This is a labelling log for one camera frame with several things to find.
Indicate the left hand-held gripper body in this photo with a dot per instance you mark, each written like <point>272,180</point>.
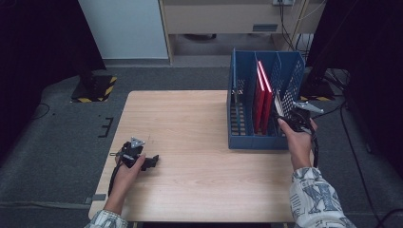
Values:
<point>130,155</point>

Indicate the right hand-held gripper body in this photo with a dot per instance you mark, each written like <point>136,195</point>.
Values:
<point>299,122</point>

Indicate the red hardcover book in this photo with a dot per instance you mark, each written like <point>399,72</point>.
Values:
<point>257,107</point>
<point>267,107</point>

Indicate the blue plastic file rack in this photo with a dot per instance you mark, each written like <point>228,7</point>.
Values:
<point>253,142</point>

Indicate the dark blue picture book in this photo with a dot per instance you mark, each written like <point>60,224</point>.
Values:
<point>234,82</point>

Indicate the person's right hand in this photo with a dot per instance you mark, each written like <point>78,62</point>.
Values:
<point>301,147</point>

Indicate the person's left hand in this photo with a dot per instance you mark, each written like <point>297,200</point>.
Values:
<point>123,182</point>

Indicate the black stand with striped base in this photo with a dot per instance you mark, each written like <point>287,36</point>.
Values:
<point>316,90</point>
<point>93,90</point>

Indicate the grey tape piece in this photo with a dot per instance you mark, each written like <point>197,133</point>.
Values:
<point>95,199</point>

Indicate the grey label on desk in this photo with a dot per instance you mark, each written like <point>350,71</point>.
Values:
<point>264,27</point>

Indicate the black curtain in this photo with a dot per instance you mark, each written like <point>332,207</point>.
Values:
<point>38,47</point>
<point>374,47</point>

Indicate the white power strip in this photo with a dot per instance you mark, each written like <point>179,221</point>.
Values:
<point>283,2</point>

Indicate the white panel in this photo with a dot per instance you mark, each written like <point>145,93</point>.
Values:
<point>123,28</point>

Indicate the beige desk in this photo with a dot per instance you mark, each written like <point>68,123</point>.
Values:
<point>206,19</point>

